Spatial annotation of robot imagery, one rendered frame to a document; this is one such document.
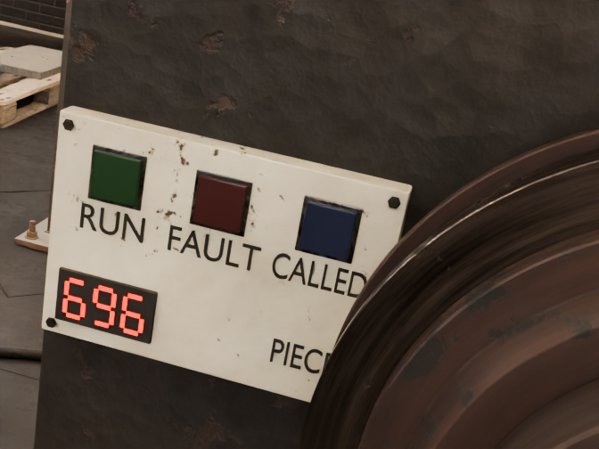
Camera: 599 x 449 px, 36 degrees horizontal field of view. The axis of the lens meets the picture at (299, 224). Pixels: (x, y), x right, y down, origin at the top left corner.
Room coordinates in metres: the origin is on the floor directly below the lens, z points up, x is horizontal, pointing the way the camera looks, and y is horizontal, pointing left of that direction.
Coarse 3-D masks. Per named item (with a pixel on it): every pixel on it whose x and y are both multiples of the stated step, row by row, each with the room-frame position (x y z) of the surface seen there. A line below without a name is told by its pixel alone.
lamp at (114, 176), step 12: (96, 156) 0.63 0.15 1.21; (108, 156) 0.63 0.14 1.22; (120, 156) 0.63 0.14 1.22; (96, 168) 0.63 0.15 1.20; (108, 168) 0.63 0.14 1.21; (120, 168) 0.63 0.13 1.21; (132, 168) 0.62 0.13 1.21; (96, 180) 0.63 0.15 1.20; (108, 180) 0.63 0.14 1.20; (120, 180) 0.62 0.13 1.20; (132, 180) 0.62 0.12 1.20; (96, 192) 0.63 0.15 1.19; (108, 192) 0.63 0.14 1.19; (120, 192) 0.62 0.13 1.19; (132, 192) 0.62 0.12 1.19; (132, 204) 0.62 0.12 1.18
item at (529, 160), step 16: (544, 144) 0.53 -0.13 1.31; (560, 144) 0.52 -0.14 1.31; (576, 144) 0.52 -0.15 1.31; (592, 144) 0.51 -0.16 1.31; (512, 160) 0.52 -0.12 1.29; (528, 160) 0.52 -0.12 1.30; (544, 160) 0.52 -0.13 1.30; (480, 176) 0.53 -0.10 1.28; (496, 176) 0.52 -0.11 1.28; (512, 176) 0.52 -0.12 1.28; (464, 192) 0.52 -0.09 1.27; (480, 192) 0.52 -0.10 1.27; (448, 208) 0.53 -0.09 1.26; (464, 208) 0.52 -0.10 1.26; (416, 224) 0.53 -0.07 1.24; (432, 224) 0.53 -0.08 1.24; (400, 240) 0.54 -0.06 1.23; (416, 240) 0.53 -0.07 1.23; (400, 256) 0.53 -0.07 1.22; (384, 272) 0.53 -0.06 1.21; (368, 288) 0.53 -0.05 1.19
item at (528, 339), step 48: (576, 240) 0.45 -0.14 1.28; (480, 288) 0.45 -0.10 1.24; (528, 288) 0.44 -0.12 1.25; (576, 288) 0.43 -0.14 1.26; (432, 336) 0.44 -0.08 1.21; (480, 336) 0.44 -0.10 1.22; (528, 336) 0.43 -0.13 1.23; (576, 336) 0.41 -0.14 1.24; (432, 384) 0.44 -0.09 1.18; (480, 384) 0.42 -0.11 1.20; (528, 384) 0.41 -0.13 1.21; (576, 384) 0.41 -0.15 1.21; (384, 432) 0.44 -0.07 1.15; (432, 432) 0.43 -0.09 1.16; (480, 432) 0.42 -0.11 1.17
